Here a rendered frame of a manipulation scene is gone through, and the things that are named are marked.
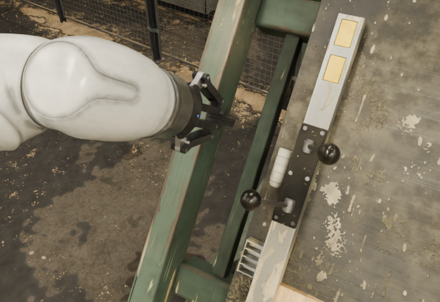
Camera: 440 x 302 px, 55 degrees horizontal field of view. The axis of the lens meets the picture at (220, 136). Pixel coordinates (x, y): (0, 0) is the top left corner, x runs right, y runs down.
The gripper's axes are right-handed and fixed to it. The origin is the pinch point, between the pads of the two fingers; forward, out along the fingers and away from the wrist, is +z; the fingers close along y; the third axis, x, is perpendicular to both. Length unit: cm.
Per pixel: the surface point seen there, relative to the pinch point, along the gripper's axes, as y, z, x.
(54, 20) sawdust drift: -40, 290, -344
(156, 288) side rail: 39.3, 10.8, -7.0
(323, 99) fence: -9.4, 11.5, 14.5
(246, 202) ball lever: 12.2, -0.4, 9.3
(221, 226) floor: 64, 162, -45
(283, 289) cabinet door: 28.7, 13.6, 18.1
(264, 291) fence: 30.0, 11.5, 15.1
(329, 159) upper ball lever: 0.8, -0.1, 20.4
